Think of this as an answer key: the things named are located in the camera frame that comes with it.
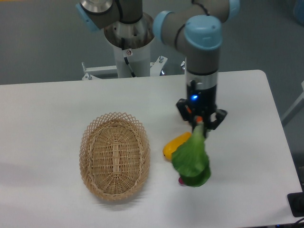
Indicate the orange tangerine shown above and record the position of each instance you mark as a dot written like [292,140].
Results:
[198,119]

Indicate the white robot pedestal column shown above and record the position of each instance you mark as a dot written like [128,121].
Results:
[131,42]

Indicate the yellow mango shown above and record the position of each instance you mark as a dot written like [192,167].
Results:
[172,146]

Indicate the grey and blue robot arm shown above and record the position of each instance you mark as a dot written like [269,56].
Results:
[195,32]

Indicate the woven wicker oval basket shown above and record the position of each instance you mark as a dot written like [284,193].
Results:
[114,156]

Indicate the black device at table edge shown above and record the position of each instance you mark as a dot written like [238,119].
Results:
[296,203]

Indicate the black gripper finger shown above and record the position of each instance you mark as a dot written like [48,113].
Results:
[181,106]
[213,121]

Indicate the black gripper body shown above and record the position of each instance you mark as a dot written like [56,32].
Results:
[202,103]

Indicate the green bok choy vegetable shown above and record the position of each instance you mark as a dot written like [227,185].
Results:
[191,161]

